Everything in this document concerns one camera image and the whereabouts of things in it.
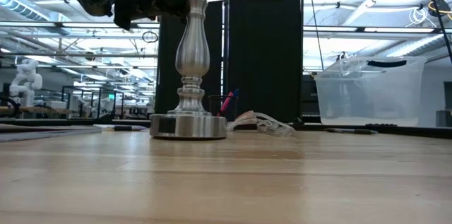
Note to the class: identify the silver metal lamp base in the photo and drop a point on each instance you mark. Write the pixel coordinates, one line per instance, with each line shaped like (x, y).
(192, 58)

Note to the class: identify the black partition panel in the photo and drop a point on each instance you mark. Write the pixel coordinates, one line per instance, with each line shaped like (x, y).
(265, 58)
(166, 75)

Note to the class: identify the blue marker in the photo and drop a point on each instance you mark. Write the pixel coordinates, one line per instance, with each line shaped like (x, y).
(235, 93)

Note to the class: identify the pink marker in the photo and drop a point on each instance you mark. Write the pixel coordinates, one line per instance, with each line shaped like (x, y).
(226, 103)

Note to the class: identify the black pen cup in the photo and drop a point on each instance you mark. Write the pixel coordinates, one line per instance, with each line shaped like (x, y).
(213, 105)

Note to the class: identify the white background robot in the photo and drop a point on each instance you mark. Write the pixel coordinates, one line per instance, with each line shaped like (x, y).
(26, 79)

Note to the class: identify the clear plastic storage bin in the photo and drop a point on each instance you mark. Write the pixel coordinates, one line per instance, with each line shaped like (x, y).
(370, 93)

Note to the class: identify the dark slim pen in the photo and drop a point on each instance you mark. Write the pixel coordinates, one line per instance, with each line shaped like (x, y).
(353, 131)

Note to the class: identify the black aluminium frame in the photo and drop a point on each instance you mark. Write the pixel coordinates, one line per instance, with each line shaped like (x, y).
(406, 130)

